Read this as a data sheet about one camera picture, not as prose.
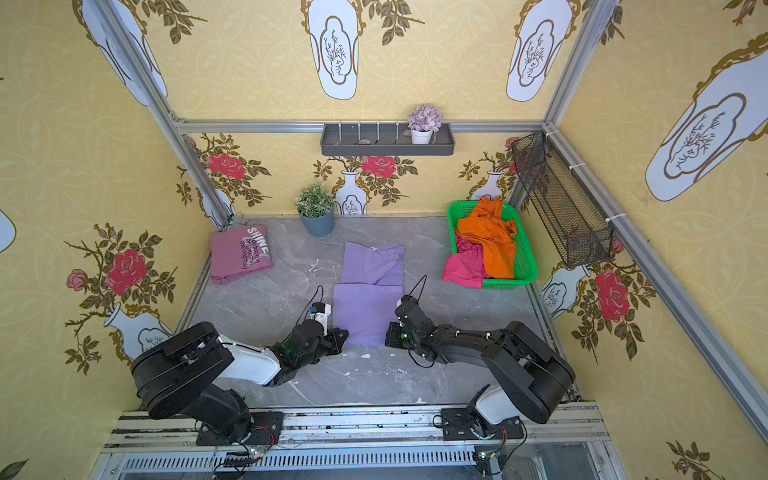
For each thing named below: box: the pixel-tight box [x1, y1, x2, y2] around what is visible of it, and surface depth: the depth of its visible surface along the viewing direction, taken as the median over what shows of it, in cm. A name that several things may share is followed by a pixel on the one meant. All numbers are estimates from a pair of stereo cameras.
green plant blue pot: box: [295, 182, 336, 237], surface depth 109 cm
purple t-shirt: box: [333, 242, 406, 347], surface depth 99 cm
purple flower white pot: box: [408, 103, 444, 145], surface depth 85 cm
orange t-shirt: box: [456, 196, 517, 279], surface depth 108 cm
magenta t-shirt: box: [442, 234, 491, 289], surface depth 100 cm
